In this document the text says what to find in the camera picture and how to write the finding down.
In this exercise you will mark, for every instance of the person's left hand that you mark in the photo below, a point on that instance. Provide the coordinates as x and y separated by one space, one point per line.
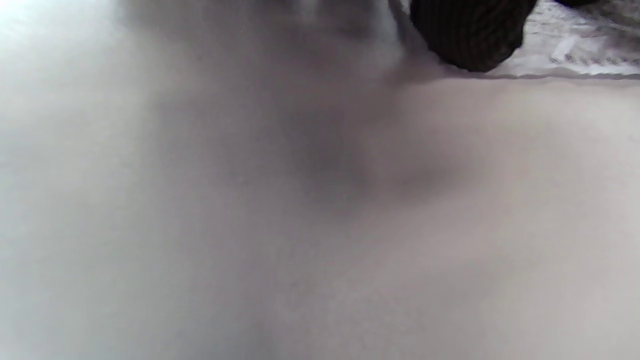
475 35

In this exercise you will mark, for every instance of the white invoice paper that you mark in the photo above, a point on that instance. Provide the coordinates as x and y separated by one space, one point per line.
580 50

